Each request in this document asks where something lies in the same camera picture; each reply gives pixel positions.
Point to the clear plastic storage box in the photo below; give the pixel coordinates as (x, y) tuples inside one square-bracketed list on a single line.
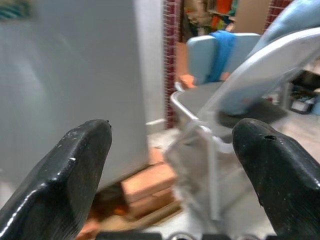
[(185, 170)]

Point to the blue towel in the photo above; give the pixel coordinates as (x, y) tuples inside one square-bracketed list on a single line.
[(223, 55)]

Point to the light wooden plank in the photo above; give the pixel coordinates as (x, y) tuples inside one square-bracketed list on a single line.
[(160, 215)]

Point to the silver fridge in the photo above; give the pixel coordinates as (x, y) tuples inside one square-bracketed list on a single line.
[(75, 70)]

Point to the small red brick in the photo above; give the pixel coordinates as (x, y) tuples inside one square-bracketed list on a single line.
[(152, 202)]

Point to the large red brick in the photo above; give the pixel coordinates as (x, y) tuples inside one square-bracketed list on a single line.
[(150, 181)]

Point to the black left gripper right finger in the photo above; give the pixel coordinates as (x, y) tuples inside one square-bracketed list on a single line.
[(282, 180)]

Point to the small orange object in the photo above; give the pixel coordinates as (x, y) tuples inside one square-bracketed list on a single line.
[(120, 210)]

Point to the brown cardboard sheet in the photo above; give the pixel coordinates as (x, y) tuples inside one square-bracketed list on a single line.
[(107, 220)]

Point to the Precise Fresh sticker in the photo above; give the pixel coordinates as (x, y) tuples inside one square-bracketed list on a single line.
[(15, 11)]

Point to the light blue folding chair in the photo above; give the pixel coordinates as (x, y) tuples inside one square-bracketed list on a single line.
[(200, 57)]

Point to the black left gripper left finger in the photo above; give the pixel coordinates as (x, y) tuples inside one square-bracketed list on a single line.
[(57, 180)]

